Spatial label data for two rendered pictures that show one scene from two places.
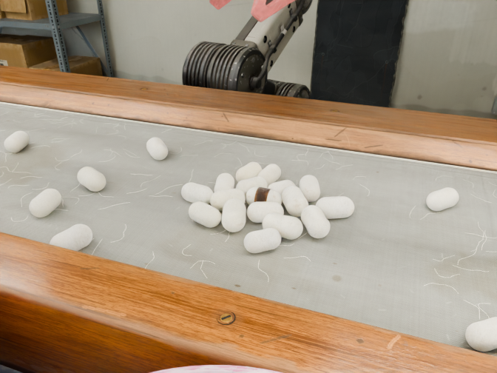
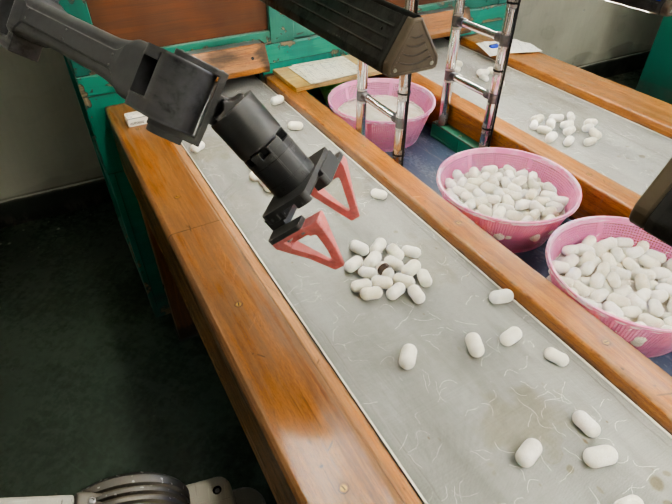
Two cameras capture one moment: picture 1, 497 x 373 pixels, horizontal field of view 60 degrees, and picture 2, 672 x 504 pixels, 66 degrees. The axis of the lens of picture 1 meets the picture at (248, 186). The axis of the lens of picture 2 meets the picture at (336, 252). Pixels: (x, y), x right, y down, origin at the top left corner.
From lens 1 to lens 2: 98 cm
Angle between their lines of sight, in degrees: 100
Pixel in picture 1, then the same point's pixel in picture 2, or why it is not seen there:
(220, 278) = (440, 253)
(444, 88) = not seen: outside the picture
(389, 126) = (241, 266)
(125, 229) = (468, 300)
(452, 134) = (225, 239)
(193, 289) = (462, 235)
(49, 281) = (517, 264)
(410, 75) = not seen: outside the picture
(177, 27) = not seen: outside the picture
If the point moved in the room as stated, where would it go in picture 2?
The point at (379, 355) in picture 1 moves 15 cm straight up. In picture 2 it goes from (424, 196) to (434, 120)
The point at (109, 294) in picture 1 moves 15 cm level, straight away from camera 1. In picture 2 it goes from (494, 248) to (484, 312)
